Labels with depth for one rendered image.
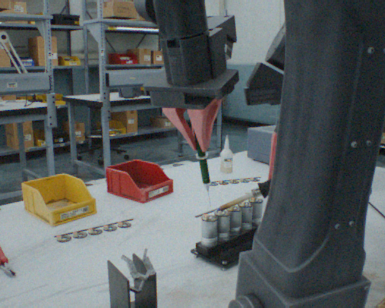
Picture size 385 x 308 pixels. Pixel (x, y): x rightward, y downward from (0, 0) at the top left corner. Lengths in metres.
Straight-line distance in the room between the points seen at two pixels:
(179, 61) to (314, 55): 0.25
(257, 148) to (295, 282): 0.95
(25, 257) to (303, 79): 0.53
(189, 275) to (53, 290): 0.18
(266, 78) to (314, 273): 0.34
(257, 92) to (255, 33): 6.00
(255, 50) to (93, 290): 6.10
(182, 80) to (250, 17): 6.18
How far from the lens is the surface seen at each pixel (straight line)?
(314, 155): 0.23
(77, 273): 0.60
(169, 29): 0.45
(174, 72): 0.46
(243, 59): 6.67
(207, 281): 0.57
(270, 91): 0.55
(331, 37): 0.21
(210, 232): 0.60
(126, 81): 3.18
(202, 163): 0.54
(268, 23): 6.40
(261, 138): 1.17
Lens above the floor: 1.04
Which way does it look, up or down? 13 degrees down
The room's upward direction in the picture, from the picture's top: straight up
